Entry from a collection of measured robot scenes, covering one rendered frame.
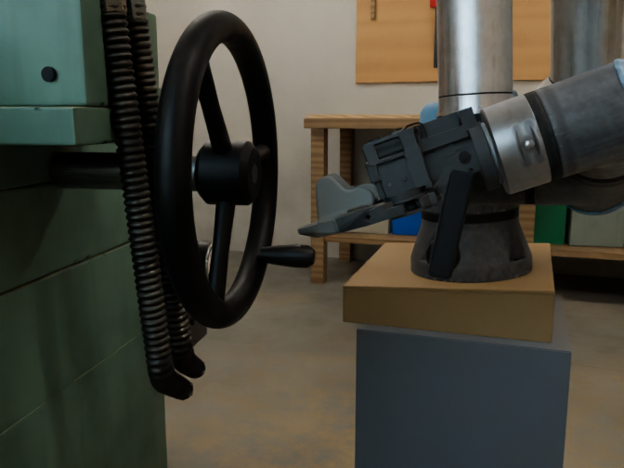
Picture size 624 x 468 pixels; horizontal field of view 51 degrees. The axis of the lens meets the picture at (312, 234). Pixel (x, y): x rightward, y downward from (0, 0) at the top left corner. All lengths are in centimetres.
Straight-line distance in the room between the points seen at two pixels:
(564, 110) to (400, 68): 319
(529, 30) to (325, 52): 114
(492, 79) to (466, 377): 43
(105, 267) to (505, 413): 58
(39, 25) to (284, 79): 348
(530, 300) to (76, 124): 66
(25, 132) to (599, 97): 49
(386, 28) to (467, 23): 308
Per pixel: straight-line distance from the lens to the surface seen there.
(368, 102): 386
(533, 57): 374
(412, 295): 97
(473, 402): 99
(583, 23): 92
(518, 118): 64
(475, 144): 64
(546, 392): 97
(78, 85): 55
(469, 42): 77
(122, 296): 81
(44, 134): 54
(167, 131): 48
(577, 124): 64
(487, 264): 98
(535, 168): 64
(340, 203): 67
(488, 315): 97
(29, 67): 57
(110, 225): 78
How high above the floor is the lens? 86
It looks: 10 degrees down
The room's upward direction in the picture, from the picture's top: straight up
